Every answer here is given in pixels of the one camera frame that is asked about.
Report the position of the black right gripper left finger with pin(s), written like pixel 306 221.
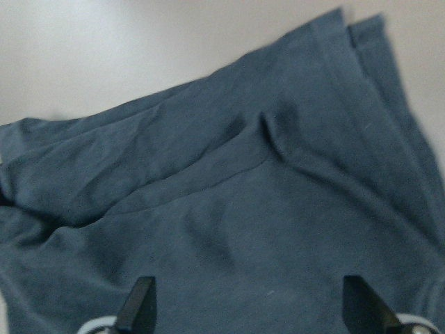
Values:
pixel 139 310

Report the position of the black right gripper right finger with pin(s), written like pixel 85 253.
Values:
pixel 364 311

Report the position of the black t-shirt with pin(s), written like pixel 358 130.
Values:
pixel 248 194

